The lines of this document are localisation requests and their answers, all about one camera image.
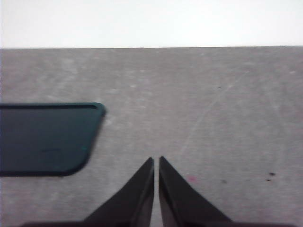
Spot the dark rectangular tray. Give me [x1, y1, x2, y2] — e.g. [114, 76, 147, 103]
[0, 102, 107, 177]

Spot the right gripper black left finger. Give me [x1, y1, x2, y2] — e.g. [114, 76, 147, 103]
[82, 157, 155, 227]

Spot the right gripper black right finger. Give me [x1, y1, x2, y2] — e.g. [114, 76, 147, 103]
[158, 156, 234, 227]

